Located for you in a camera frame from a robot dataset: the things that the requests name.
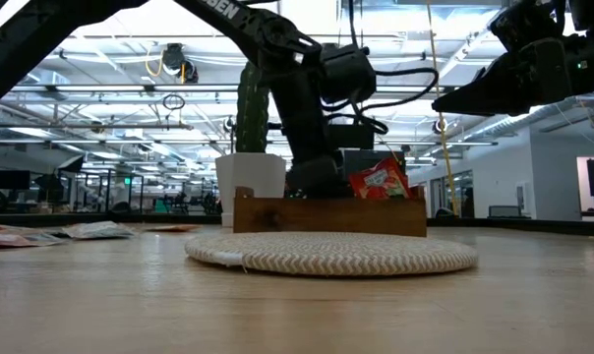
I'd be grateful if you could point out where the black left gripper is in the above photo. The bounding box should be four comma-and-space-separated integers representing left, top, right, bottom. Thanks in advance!
282, 115, 352, 198

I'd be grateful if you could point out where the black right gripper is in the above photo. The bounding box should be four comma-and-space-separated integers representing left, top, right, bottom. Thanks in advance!
432, 37, 591, 117

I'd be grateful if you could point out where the red strawberry tea packet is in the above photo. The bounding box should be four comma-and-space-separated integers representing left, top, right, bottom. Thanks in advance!
347, 156, 412, 201

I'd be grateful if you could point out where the wooden compartment box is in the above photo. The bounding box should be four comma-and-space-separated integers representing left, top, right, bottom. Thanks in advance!
232, 185, 429, 238

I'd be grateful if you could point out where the white hexagonal plant pot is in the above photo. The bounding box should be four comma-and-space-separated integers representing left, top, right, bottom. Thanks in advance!
214, 152, 288, 228

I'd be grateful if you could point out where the round woven placemat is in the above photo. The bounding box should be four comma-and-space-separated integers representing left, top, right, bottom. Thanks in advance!
184, 230, 479, 277

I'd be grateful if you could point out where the black desk monitor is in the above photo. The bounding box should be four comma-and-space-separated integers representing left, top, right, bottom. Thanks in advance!
0, 169, 31, 192

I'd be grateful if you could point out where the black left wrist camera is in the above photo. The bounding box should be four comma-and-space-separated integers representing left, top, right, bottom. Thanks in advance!
326, 122, 377, 151

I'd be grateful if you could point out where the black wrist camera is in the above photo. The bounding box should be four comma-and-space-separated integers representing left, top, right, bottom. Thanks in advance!
326, 122, 377, 151
491, 0, 567, 52

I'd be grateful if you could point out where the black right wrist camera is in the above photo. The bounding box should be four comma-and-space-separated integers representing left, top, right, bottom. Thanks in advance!
491, 0, 567, 52

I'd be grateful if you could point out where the black left camera cable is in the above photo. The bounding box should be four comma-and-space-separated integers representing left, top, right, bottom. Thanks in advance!
321, 67, 440, 137

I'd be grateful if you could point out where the black ceiling cable reel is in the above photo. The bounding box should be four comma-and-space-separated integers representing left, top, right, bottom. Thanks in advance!
160, 42, 200, 85

